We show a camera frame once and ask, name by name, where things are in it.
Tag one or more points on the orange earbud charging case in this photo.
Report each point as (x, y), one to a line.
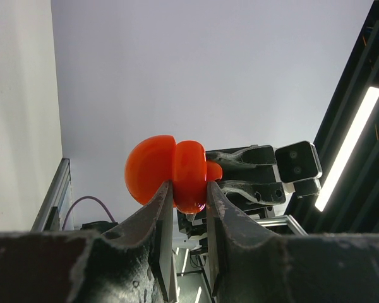
(159, 159)

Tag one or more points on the white cable duct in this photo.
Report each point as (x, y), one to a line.
(54, 207)

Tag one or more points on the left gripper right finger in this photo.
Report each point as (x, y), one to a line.
(245, 258)

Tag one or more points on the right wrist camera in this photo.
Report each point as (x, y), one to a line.
(299, 168)

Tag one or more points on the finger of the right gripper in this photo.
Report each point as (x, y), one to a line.
(251, 193)
(250, 156)

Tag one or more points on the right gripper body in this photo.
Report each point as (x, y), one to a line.
(259, 174)

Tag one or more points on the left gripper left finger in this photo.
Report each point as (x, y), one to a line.
(136, 255)

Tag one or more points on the black outer frame structure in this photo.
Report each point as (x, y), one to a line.
(354, 203)

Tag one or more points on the orange earbud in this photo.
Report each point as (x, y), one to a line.
(214, 171)

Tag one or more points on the ceiling light strip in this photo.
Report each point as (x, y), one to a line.
(354, 132)

